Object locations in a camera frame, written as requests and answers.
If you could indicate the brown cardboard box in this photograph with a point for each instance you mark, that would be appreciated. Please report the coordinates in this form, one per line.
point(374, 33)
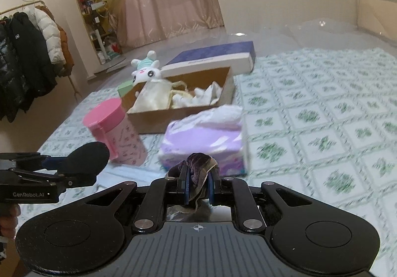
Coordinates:
point(155, 123)

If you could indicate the person's left hand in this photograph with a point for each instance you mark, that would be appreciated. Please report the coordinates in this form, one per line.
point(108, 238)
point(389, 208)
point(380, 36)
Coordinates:
point(9, 219)

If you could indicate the white rabbit plush toy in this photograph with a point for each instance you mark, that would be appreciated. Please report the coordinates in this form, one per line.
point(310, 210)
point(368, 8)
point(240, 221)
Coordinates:
point(145, 73)

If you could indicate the blue and white flat box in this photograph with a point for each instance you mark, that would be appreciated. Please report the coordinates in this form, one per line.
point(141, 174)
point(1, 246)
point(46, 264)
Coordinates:
point(211, 52)

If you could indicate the gold clothes rack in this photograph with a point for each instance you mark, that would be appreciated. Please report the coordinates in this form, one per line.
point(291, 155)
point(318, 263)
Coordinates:
point(31, 4)

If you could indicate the brown jacket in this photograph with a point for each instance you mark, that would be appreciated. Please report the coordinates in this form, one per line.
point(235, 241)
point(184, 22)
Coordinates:
point(66, 53)

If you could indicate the red and white bag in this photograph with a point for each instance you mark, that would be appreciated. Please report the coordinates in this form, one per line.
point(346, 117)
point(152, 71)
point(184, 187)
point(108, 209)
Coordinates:
point(113, 47)

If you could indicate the purple tissue pack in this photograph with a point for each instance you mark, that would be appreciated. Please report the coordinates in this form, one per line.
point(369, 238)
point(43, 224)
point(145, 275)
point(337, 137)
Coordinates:
point(201, 140)

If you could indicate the dark grey brown garment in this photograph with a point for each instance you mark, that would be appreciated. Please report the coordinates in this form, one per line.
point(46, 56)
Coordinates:
point(198, 168)

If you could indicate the small green box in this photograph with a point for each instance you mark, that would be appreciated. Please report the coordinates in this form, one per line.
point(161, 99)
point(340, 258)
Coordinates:
point(124, 88)

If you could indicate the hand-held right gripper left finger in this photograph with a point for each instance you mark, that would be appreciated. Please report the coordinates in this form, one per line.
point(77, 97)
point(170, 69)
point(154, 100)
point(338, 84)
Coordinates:
point(183, 185)

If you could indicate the plastic-wrapped wooden headboard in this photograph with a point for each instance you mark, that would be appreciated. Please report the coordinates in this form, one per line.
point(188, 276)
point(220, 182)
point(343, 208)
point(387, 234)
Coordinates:
point(378, 13)

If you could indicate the pink lidded cup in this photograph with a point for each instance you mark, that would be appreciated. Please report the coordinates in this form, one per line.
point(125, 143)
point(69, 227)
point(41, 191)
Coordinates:
point(124, 137)

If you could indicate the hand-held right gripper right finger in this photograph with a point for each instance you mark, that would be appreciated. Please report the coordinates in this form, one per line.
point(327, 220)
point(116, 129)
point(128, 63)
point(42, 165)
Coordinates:
point(211, 187)

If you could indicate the pale yellow towel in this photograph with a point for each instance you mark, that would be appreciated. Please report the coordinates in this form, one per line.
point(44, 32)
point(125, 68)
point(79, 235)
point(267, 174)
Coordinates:
point(155, 93)

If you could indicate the green floral printed sheet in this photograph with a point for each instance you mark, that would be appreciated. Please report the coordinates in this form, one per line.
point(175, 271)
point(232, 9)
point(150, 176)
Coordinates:
point(310, 140)

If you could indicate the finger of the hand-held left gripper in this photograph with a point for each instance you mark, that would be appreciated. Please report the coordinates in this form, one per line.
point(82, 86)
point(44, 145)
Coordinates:
point(31, 159)
point(40, 176)

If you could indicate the white puffer jacket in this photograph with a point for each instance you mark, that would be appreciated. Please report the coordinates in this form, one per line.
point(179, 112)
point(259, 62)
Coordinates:
point(51, 41)

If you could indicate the matte black jacket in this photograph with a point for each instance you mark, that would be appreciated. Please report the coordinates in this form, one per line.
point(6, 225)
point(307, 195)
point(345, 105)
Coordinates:
point(34, 56)

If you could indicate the large white cloth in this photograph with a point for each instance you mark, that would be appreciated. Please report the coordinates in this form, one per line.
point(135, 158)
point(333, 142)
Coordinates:
point(207, 93)

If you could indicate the glossy black puffer jacket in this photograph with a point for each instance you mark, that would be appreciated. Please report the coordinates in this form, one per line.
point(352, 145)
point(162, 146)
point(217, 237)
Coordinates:
point(12, 78)

